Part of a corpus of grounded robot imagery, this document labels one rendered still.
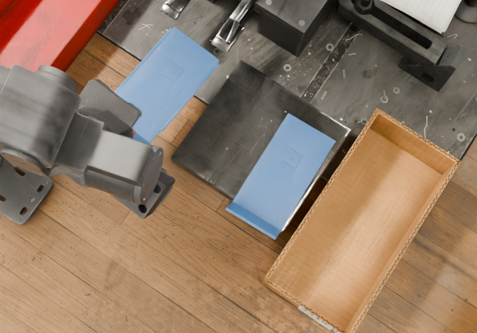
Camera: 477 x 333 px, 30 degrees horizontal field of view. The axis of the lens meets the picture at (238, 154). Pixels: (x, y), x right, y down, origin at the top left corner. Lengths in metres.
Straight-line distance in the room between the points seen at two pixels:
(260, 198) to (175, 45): 0.22
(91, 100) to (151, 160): 0.15
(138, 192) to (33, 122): 0.12
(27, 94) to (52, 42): 0.43
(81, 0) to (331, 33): 0.34
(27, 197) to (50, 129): 0.37
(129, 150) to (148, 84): 0.27
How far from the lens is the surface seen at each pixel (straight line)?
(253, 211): 1.10
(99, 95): 0.94
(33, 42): 1.21
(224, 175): 1.12
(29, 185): 1.15
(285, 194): 1.11
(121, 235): 1.13
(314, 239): 1.12
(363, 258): 1.13
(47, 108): 0.78
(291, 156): 1.12
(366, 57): 1.20
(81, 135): 0.83
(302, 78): 1.18
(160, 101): 1.06
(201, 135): 1.13
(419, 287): 1.14
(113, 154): 0.81
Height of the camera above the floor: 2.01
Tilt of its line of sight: 75 degrees down
